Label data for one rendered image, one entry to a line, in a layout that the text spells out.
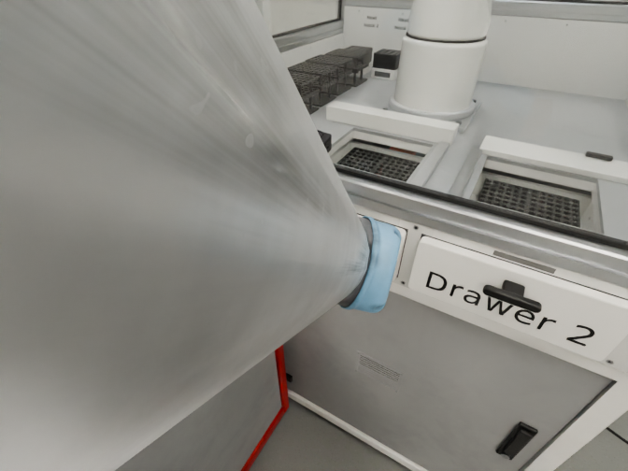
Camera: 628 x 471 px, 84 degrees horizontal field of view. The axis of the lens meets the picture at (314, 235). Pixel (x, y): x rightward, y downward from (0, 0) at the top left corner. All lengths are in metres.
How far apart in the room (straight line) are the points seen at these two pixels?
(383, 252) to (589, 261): 0.37
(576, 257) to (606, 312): 0.08
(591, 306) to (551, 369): 0.19
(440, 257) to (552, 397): 0.36
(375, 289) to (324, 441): 1.13
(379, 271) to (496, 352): 0.52
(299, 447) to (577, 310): 1.00
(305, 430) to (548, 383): 0.84
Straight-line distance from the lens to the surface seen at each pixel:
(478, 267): 0.58
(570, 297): 0.59
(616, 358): 0.69
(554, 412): 0.85
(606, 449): 1.67
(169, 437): 0.77
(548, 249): 0.57
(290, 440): 1.37
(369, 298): 0.26
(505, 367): 0.78
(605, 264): 0.58
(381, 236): 0.26
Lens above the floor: 1.28
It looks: 39 degrees down
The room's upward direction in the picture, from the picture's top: straight up
